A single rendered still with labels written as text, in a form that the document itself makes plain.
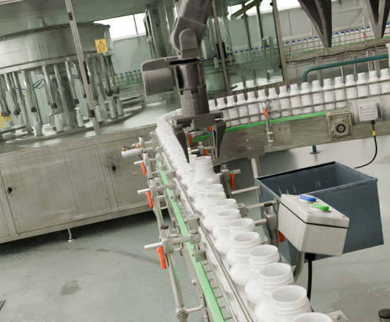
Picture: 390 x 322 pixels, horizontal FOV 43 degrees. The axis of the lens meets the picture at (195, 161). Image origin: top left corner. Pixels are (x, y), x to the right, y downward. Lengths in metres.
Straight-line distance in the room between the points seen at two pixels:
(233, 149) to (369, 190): 1.29
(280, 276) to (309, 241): 0.33
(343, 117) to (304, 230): 1.89
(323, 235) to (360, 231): 0.78
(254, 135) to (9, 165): 2.45
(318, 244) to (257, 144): 1.97
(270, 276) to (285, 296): 0.06
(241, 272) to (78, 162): 3.89
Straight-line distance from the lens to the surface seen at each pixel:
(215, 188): 0.97
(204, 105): 1.03
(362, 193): 1.63
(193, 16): 1.01
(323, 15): 0.59
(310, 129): 2.83
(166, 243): 0.96
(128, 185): 4.53
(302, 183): 1.88
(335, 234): 0.89
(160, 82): 1.01
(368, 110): 2.68
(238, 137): 2.80
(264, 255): 0.65
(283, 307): 0.51
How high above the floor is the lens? 1.41
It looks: 11 degrees down
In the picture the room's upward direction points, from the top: 11 degrees counter-clockwise
